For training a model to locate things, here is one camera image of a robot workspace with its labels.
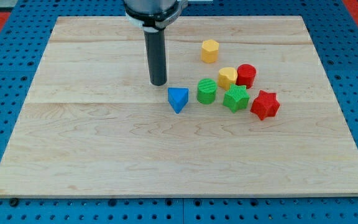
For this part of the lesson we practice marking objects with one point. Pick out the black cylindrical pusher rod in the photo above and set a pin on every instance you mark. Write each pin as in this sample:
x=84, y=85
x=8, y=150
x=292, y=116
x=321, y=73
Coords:
x=156, y=57

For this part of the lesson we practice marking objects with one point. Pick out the blue triangle block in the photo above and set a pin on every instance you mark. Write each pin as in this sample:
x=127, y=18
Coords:
x=178, y=98

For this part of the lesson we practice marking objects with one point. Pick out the green circle block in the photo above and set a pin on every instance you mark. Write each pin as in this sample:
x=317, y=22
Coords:
x=206, y=91

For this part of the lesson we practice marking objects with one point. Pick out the red circle block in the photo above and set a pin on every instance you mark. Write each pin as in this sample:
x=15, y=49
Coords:
x=246, y=74

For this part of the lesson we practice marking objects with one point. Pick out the yellow hexagon block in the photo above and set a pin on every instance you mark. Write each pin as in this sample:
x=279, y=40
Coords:
x=209, y=51

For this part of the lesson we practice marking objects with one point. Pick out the yellow heart block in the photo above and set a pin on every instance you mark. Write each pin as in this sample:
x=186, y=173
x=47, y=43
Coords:
x=226, y=77

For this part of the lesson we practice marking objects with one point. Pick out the green star block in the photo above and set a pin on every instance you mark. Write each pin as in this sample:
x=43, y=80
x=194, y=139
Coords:
x=236, y=98

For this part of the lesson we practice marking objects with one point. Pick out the light wooden board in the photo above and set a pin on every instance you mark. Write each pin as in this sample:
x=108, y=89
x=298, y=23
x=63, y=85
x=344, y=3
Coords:
x=93, y=126

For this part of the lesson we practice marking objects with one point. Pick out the red star block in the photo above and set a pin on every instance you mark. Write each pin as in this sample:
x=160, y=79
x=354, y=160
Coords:
x=265, y=105

